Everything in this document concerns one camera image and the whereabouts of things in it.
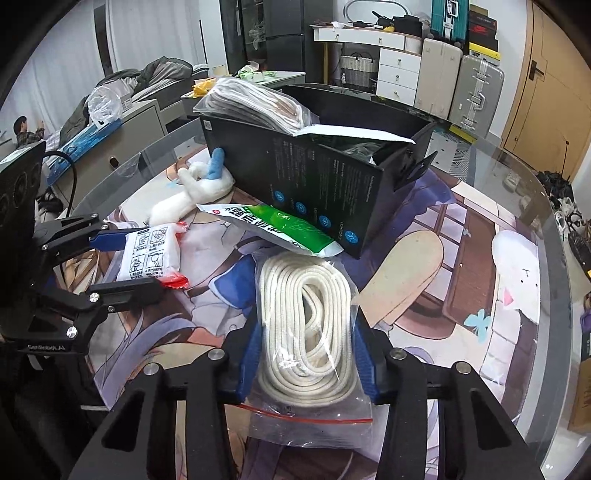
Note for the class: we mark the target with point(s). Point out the purple bag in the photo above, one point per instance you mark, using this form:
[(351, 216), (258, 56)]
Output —
[(585, 318)]

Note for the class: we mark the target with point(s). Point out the white desk with drawers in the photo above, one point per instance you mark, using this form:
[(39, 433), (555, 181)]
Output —
[(392, 60)]

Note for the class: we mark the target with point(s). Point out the clear bag of cloths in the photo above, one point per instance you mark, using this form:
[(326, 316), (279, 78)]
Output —
[(249, 104)]

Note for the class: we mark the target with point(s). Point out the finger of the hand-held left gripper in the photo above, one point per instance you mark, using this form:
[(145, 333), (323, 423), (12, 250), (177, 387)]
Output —
[(106, 241), (115, 295)]

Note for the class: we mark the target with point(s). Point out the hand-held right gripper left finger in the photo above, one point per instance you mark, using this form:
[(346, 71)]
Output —
[(249, 360)]

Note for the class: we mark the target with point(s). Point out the black cardboard box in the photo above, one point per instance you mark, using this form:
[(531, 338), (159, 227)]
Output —
[(314, 184)]

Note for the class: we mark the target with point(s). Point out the beige suitcase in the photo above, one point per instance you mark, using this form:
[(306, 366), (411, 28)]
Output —
[(438, 78)]

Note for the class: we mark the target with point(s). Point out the beige side cabinet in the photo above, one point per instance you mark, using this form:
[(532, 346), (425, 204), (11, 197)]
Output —
[(134, 134)]

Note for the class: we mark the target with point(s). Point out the black rod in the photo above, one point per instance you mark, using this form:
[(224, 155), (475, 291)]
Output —
[(567, 157)]

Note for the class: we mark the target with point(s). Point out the yellow bag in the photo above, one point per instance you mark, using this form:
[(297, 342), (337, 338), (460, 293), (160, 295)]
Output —
[(203, 87)]

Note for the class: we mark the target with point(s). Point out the pile of dark shoes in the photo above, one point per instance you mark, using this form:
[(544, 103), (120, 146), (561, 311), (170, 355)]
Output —
[(568, 203)]

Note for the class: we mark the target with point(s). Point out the black bag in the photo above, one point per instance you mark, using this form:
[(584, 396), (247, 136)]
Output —
[(406, 25)]

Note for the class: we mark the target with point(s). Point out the oval mirror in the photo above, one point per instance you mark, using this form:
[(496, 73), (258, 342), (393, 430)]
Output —
[(351, 7)]

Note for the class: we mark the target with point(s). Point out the pile of dark clothes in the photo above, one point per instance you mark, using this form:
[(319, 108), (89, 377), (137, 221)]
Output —
[(147, 76)]

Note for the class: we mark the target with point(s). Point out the blue packet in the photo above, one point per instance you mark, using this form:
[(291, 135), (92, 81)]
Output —
[(78, 143)]

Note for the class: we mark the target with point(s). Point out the black refrigerator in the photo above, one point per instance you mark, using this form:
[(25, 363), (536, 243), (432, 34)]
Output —
[(286, 41)]

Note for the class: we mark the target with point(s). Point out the green white packet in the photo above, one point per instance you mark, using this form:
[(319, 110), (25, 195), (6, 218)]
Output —
[(281, 226)]

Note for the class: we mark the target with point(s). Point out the white slipper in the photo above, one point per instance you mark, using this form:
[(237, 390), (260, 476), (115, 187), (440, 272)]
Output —
[(510, 179)]

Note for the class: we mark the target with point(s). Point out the wooden door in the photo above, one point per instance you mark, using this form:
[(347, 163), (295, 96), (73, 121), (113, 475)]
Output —
[(554, 92)]

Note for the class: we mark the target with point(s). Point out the printed table mat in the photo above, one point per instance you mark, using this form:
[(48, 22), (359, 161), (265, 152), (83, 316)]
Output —
[(438, 277)]

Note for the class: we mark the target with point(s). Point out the clear plastic bag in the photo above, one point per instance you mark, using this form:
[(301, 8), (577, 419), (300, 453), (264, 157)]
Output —
[(104, 104)]

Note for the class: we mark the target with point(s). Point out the white cotton pack red edges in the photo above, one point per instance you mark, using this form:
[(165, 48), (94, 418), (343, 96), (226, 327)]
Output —
[(147, 251)]

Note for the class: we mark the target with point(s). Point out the white blue plush toy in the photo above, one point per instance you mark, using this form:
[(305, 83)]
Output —
[(184, 198)]

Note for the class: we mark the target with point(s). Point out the wicker basket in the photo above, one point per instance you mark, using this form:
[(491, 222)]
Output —
[(358, 69)]

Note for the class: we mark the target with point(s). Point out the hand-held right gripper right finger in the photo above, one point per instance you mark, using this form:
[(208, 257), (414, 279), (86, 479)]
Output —
[(364, 364)]

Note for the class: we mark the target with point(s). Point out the brown cardboard box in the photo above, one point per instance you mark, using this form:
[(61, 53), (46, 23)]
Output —
[(581, 401)]

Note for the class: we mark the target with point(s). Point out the silver suitcase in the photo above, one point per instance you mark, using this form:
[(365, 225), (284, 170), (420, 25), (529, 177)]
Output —
[(478, 92)]

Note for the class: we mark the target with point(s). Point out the teal suitcase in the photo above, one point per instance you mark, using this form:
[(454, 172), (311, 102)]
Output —
[(448, 18)]

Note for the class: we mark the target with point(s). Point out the green white tissue pack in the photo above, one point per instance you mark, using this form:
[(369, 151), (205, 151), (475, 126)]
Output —
[(247, 71)]

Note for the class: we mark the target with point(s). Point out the white curtain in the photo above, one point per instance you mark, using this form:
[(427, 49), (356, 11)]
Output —
[(46, 55)]

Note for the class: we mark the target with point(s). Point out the dark tall cabinet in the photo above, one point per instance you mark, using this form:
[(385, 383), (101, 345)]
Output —
[(240, 32)]

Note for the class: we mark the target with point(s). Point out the stack of shoe boxes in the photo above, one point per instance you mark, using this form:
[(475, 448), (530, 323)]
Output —
[(485, 32)]

